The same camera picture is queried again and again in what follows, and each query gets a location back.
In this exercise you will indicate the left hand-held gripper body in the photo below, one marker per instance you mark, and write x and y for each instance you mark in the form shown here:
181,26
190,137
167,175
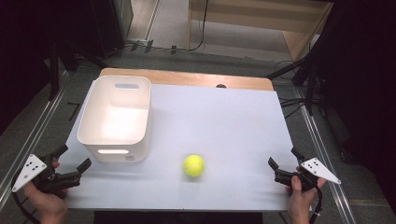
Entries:
31,169

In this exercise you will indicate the metal floor rail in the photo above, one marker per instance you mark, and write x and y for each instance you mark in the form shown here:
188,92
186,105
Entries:
323,155
31,140

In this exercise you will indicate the dark cabinet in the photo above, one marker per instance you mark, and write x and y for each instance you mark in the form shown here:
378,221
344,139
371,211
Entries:
109,25

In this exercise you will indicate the person's left hand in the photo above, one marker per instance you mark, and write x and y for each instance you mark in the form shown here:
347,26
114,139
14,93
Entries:
49,207

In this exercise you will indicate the person's right hand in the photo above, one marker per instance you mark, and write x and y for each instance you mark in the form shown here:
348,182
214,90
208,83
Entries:
299,202

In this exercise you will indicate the white table board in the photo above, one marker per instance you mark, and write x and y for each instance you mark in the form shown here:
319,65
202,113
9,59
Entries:
224,133

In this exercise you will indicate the wooden table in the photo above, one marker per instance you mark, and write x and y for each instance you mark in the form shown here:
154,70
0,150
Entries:
186,77

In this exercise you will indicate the person's dark clothing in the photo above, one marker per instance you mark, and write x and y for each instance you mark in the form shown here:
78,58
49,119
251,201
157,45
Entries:
177,218

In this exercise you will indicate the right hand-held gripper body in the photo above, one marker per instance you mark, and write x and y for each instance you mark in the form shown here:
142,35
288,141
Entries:
319,169

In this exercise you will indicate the yellow tennis ball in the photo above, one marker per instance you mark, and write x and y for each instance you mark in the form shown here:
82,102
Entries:
194,165

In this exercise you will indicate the white plastic bin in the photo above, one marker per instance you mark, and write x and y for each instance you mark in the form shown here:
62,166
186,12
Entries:
116,121

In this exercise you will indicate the light wooden shelf unit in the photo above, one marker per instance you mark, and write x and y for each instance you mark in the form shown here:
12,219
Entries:
249,15

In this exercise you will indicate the black tripod stand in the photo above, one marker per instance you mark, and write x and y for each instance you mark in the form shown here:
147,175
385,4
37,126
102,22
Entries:
306,71

